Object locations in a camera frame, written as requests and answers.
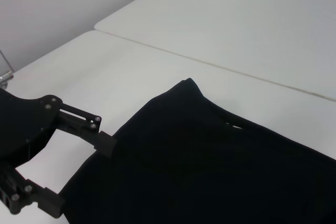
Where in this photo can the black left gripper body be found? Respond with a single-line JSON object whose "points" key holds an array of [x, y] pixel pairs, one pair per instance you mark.
{"points": [[23, 127]]}

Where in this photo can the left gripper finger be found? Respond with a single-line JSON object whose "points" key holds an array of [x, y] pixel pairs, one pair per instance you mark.
{"points": [[31, 195], [89, 129]]}

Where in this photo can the black t-shirt with FREE print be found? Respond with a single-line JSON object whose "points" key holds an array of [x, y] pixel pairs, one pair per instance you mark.
{"points": [[210, 161]]}

